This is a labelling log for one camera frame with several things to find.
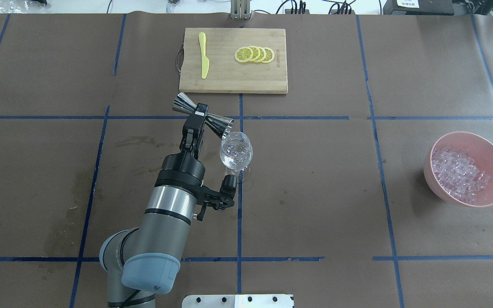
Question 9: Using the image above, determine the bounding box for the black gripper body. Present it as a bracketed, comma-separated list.
[156, 124, 205, 187]

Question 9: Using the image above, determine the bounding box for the steel double jigger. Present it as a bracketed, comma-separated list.
[172, 92, 234, 139]

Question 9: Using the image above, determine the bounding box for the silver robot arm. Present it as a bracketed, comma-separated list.
[98, 104, 220, 308]

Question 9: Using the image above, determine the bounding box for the clear wine glass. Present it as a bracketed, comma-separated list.
[220, 131, 254, 183]

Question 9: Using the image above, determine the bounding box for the pile of clear ice cubes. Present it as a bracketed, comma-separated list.
[431, 147, 491, 205]

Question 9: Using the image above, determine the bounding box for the wooden cutting board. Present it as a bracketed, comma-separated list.
[179, 27, 289, 95]

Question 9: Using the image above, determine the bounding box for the lemon slice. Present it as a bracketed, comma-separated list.
[234, 47, 254, 63]
[262, 47, 275, 64]
[255, 47, 267, 63]
[249, 46, 258, 62]

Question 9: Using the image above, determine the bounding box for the yellow plastic knife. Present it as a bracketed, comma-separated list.
[198, 33, 210, 79]

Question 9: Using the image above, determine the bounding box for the black box with label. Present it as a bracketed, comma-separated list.
[382, 0, 454, 16]

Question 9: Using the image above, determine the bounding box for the pink bowl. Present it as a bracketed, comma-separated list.
[423, 131, 493, 208]

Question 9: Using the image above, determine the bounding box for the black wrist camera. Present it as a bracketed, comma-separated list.
[194, 174, 238, 222]

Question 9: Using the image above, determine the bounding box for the aluminium frame post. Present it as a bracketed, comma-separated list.
[230, 0, 252, 20]

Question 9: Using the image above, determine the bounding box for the white camera post with base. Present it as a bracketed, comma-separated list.
[181, 294, 295, 308]

